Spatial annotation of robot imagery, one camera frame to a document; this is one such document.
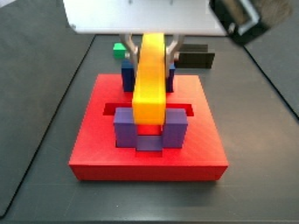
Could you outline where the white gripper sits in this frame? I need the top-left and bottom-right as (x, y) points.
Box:
(63, 0), (225, 77)

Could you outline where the yellow long block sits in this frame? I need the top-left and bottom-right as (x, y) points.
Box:
(132, 33), (165, 125)

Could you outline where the red base board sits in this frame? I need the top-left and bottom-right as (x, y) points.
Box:
(69, 74), (229, 181)

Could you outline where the dark blue U block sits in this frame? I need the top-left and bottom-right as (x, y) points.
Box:
(121, 59), (175, 93)

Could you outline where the green zigzag block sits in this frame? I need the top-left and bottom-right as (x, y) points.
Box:
(113, 43), (127, 59)

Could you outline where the purple U block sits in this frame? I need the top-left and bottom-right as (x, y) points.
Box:
(113, 108), (188, 151)

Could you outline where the black metal bracket holder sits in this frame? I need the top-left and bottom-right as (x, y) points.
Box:
(173, 44), (215, 69)

